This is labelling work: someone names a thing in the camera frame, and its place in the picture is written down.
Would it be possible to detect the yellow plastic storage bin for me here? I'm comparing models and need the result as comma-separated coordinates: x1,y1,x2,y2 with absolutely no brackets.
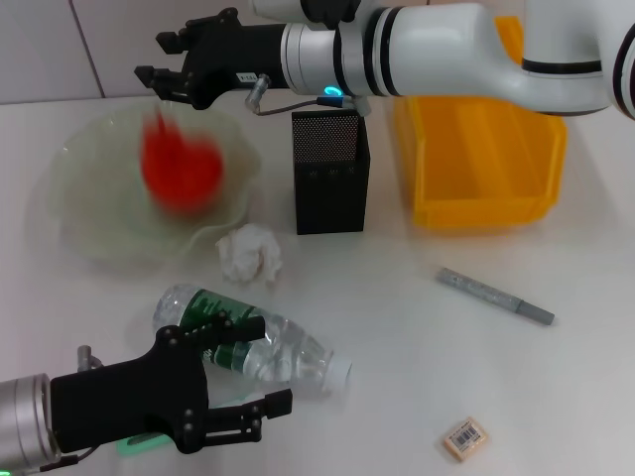
391,14,569,230

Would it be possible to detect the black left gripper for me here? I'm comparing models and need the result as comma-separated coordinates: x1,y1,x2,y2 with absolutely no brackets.
49,313,294,455

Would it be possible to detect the grey glitter pen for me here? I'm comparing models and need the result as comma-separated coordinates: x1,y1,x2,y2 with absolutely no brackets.
435,266,556,327

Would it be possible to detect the grey right gripper cable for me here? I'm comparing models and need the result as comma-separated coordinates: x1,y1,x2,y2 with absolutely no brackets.
246,72,371,119

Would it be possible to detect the clear green-label water bottle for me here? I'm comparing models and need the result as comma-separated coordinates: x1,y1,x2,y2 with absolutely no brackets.
152,283,353,398

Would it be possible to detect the beige eraser with barcode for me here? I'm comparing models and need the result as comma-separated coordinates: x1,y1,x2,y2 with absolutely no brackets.
441,416,490,465

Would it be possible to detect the grey left gripper cable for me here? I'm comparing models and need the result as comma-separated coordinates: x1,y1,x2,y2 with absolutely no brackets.
34,345,104,472

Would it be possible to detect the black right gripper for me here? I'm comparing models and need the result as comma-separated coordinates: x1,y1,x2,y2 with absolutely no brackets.
134,8,287,111

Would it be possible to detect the black mesh pen holder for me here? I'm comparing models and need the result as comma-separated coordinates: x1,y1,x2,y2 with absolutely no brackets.
291,109,372,235

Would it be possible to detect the mint green utility knife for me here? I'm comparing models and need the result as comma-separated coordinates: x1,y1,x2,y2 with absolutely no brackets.
116,429,175,458

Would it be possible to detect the orange-red toy orange fruit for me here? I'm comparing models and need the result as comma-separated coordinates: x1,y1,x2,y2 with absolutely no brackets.
138,106,225,215

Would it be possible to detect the white paper ball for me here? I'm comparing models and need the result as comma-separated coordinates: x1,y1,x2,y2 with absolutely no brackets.
215,222,285,289

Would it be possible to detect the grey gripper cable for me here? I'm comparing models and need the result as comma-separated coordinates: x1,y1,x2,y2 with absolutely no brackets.
246,72,371,119
34,345,104,472

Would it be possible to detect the wavy clear glass fruit plate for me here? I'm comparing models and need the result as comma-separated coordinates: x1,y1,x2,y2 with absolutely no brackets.
47,101,263,264

